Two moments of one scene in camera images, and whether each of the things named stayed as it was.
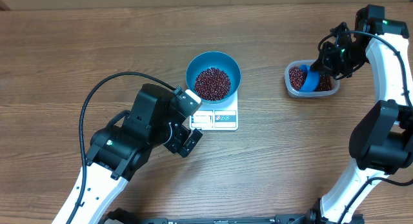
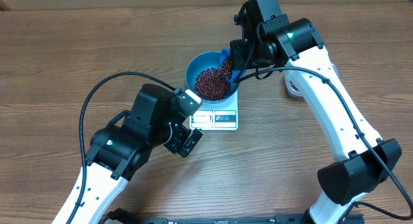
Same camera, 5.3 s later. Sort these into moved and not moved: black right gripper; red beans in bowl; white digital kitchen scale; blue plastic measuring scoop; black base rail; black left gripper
Moved: black right gripper; blue plastic measuring scoop
Not moved: black base rail; white digital kitchen scale; black left gripper; red beans in bowl
